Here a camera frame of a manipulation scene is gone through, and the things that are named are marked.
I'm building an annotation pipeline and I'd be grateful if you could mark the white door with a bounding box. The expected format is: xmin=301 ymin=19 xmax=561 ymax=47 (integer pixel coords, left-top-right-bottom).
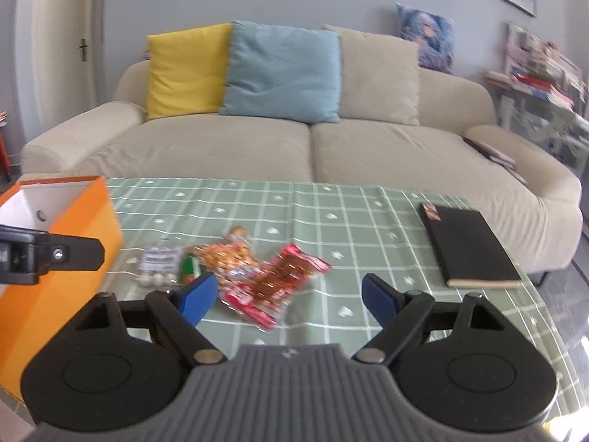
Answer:
xmin=18 ymin=0 xmax=106 ymax=106

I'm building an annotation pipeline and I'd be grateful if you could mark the light blue pillow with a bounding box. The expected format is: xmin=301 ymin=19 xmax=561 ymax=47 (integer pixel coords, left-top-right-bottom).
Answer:
xmin=218 ymin=20 xmax=342 ymax=124

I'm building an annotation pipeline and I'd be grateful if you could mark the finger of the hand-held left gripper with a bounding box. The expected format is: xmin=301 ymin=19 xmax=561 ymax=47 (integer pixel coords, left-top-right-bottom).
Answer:
xmin=48 ymin=236 xmax=106 ymax=272

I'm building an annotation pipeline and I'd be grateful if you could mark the pile of magazines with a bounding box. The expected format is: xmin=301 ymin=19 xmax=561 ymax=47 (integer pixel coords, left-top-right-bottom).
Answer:
xmin=485 ymin=39 xmax=587 ymax=113

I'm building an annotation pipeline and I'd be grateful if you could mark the orange cardboard box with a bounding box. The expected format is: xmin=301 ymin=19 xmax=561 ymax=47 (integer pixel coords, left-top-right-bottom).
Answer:
xmin=0 ymin=175 xmax=124 ymax=401

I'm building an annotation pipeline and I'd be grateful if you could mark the beige sofa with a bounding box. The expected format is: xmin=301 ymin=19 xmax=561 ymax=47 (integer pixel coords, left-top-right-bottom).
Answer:
xmin=21 ymin=53 xmax=583 ymax=281

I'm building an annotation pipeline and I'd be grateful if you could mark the yellow pillow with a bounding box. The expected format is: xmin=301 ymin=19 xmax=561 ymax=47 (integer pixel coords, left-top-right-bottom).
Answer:
xmin=145 ymin=23 xmax=232 ymax=121

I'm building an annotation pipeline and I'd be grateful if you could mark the black notebook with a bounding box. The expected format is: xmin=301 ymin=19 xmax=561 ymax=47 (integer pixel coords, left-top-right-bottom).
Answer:
xmin=418 ymin=201 xmax=523 ymax=289

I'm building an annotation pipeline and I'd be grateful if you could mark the green snack packet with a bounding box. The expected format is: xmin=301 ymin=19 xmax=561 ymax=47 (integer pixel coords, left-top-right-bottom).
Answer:
xmin=181 ymin=253 xmax=203 ymax=285

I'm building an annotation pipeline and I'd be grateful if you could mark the small white label snack packet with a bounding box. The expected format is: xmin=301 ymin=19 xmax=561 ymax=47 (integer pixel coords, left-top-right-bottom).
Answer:
xmin=138 ymin=245 xmax=181 ymax=286

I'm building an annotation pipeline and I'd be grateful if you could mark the magazine on sofa arm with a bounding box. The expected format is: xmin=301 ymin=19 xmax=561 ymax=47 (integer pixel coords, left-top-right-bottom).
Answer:
xmin=462 ymin=136 xmax=528 ymax=185

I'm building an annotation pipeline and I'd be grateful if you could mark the orange peanut snack packet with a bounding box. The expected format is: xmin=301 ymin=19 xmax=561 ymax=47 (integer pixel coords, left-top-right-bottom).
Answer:
xmin=193 ymin=225 xmax=261 ymax=288

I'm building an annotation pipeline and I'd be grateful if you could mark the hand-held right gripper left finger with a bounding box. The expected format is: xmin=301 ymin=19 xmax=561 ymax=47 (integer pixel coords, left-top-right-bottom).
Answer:
xmin=69 ymin=273 xmax=227 ymax=364

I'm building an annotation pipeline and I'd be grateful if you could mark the white magazine rack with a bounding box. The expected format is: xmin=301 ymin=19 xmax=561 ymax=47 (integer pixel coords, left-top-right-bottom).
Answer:
xmin=485 ymin=21 xmax=589 ymax=171

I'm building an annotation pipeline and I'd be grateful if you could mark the blue printed pillow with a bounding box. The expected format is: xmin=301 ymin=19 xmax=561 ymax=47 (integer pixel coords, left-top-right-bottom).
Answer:
xmin=396 ymin=2 xmax=455 ymax=74

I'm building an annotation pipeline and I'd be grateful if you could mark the beige pillow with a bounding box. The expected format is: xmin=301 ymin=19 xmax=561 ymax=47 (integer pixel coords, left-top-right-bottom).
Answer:
xmin=322 ymin=24 xmax=422 ymax=126

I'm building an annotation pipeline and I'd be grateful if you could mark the red dried meat packet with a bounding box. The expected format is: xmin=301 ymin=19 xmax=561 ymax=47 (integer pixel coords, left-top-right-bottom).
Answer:
xmin=220 ymin=242 xmax=332 ymax=331

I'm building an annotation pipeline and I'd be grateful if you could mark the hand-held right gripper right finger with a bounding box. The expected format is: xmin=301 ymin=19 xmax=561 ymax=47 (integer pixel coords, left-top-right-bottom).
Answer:
xmin=352 ymin=273 xmax=509 ymax=364

